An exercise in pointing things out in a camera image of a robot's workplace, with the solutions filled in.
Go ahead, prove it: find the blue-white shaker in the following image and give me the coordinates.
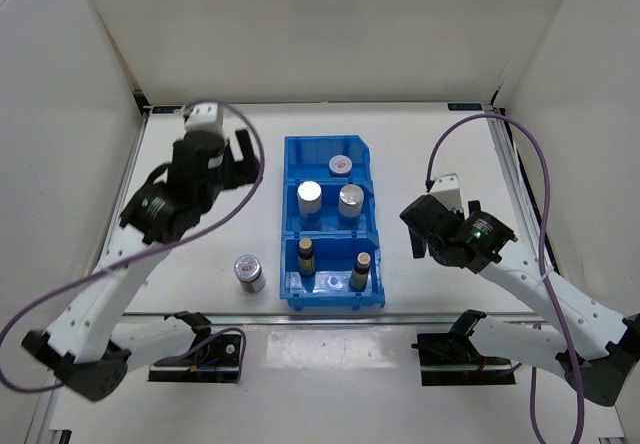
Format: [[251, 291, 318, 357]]
[[296, 181, 322, 230], [338, 184, 364, 228]]

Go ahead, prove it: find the yellow-label brown bottle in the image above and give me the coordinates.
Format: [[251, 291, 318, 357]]
[[349, 252, 371, 292], [298, 237, 315, 276]]

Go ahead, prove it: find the dark spice jar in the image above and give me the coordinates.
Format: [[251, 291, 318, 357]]
[[234, 254, 266, 293], [328, 155, 353, 177]]

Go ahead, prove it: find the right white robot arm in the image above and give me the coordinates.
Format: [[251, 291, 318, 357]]
[[400, 194, 639, 407]]

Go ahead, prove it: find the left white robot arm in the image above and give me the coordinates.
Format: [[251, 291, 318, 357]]
[[21, 129, 264, 402]]

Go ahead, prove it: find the left blue corner label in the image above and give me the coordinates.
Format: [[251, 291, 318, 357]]
[[151, 105, 183, 114]]

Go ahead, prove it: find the blue corner label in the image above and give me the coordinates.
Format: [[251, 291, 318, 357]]
[[447, 102, 483, 112], [151, 105, 183, 114]]

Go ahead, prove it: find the blue three-compartment plastic bin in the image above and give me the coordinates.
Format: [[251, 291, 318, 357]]
[[280, 135, 385, 311]]

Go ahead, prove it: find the right blue corner label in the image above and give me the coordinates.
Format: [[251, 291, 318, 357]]
[[447, 102, 483, 112]]

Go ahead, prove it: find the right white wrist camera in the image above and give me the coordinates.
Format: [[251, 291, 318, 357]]
[[426, 173, 463, 213]]

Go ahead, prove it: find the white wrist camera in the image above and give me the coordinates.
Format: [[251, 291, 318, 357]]
[[182, 102, 223, 135], [426, 173, 463, 213]]

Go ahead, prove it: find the right aluminium side rail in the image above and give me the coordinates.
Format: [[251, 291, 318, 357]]
[[488, 118, 542, 257]]

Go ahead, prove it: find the aluminium side rail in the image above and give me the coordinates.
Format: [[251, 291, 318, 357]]
[[73, 107, 144, 277], [488, 118, 542, 257]]

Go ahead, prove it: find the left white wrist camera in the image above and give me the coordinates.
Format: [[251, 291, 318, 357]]
[[182, 102, 223, 135]]

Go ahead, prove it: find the left aluminium side rail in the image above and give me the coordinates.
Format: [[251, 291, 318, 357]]
[[73, 107, 144, 277]]

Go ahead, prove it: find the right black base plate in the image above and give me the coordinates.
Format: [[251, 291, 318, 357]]
[[411, 333, 517, 387]]

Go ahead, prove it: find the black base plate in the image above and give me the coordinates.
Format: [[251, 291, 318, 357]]
[[147, 328, 247, 384], [411, 333, 517, 387]]

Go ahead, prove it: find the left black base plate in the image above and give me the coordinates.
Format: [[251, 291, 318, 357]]
[[147, 328, 247, 384]]

